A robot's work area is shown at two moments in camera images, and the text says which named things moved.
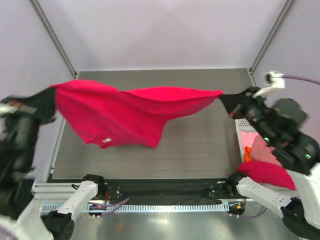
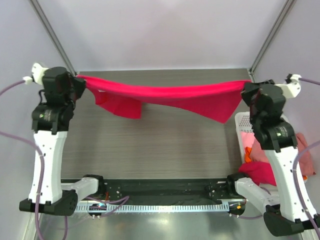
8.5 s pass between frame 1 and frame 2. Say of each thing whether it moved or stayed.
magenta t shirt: moved
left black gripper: moved
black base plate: stayed
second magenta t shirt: stayed
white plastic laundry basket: stayed
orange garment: stayed
